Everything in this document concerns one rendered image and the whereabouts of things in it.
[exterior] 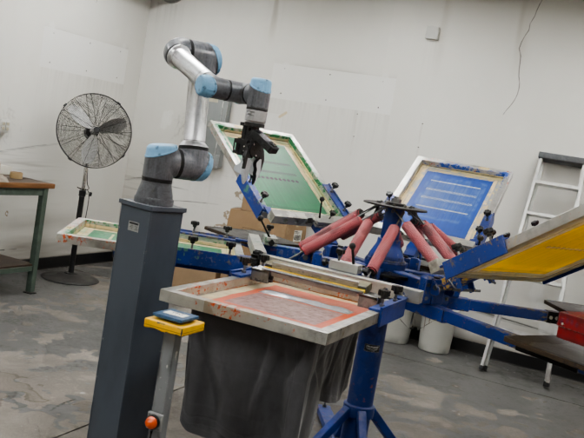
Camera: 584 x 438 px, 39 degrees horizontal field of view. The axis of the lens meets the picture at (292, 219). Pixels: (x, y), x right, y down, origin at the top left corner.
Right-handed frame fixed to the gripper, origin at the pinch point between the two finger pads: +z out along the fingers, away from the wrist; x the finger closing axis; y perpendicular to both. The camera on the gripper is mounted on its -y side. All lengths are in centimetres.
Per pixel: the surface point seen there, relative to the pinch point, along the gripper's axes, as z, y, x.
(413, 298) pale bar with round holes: 35, -39, -60
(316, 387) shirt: 60, -43, 2
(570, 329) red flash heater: 31, -99, -59
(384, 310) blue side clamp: 36, -44, -30
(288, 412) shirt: 67, -42, 13
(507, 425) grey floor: 136, -6, -276
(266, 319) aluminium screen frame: 38, -36, 24
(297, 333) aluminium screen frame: 40, -46, 22
